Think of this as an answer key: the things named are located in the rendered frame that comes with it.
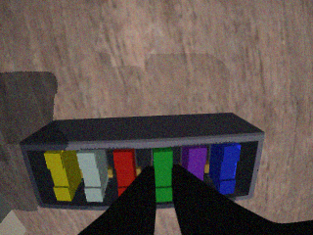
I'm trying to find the purple fuse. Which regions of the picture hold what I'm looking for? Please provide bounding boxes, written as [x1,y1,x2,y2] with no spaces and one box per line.
[183,145,207,180]

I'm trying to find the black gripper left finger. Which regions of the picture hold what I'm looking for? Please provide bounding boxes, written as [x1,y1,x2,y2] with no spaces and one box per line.
[77,165,157,235]

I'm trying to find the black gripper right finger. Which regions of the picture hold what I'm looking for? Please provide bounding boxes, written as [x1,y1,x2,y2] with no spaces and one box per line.
[172,164,313,235]

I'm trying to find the red fuse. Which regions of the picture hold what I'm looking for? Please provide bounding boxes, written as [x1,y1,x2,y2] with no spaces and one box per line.
[113,149,137,196]

